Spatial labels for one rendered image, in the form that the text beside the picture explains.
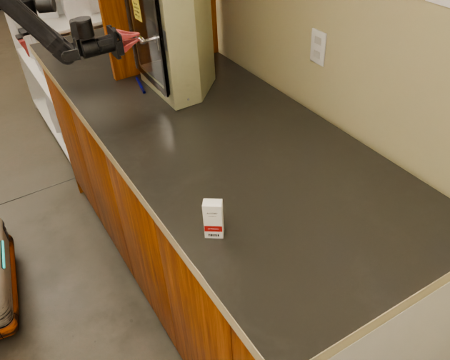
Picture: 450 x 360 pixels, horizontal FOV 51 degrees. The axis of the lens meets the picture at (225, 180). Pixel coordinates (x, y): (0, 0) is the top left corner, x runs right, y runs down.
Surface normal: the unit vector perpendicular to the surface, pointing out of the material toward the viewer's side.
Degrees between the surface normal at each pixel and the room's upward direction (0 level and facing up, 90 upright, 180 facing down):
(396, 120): 90
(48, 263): 0
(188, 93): 90
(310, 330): 1
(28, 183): 0
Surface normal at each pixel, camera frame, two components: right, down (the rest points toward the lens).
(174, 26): 0.52, 0.51
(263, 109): -0.04, -0.79
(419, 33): -0.85, 0.35
